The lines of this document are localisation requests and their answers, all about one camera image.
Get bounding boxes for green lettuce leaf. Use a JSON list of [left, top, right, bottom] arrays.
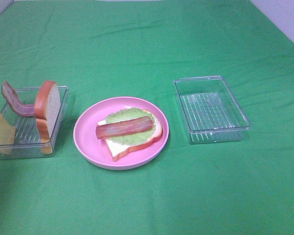
[[105, 107, 157, 145]]

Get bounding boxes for green tablecloth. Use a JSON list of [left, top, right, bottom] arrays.
[[0, 0, 294, 235]]

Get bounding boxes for pink round plate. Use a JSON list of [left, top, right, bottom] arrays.
[[73, 96, 169, 170]]

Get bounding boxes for right clear plastic tray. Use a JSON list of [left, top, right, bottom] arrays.
[[173, 75, 250, 144]]

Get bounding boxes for bread slice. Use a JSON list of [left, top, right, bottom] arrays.
[[34, 80, 61, 155], [97, 111, 163, 162]]

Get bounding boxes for clear plastic tray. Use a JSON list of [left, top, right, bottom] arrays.
[[173, 75, 250, 144], [0, 86, 69, 160]]

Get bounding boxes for left clear plastic tray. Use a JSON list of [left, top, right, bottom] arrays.
[[0, 86, 69, 160]]

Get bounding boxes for bacon strip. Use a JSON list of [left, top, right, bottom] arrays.
[[96, 116, 153, 139], [1, 81, 34, 117]]

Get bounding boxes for yellow cheese slice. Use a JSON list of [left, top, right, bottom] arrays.
[[0, 112, 16, 155]]

